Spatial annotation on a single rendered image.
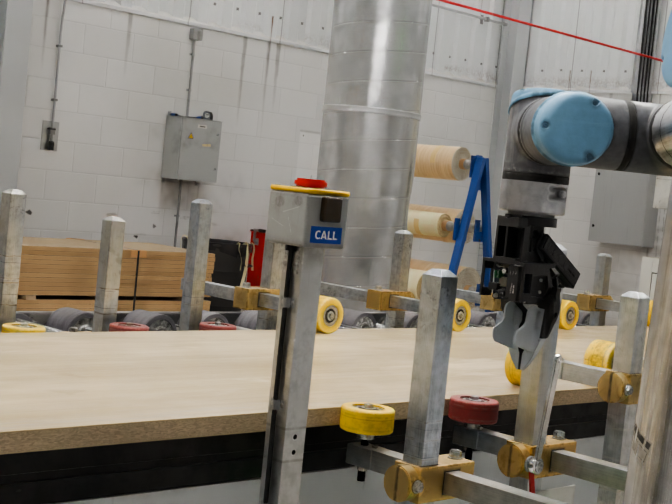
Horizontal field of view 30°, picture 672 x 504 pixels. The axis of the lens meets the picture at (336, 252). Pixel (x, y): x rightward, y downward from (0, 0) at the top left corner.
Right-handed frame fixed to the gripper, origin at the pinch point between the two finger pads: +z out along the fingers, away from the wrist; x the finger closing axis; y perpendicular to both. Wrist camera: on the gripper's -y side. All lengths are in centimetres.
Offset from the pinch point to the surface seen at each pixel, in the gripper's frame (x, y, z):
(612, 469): 5.4, -17.0, 15.6
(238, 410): -28.3, 26.5, 11.3
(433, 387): -6.1, 11.5, 4.5
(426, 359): -7.2, 12.3, 0.8
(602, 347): -30, -66, 4
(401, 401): -26.6, -5.7, 11.3
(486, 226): -467, -582, -2
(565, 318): -91, -143, 8
